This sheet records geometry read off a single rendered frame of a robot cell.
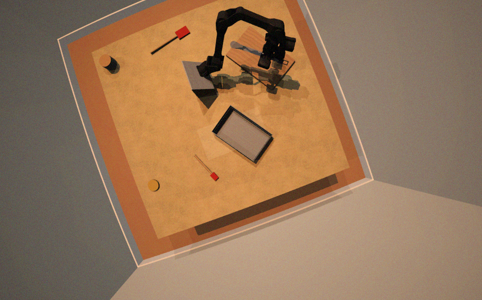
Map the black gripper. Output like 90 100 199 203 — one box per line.
258 43 276 70

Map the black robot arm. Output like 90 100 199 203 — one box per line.
197 7 296 76

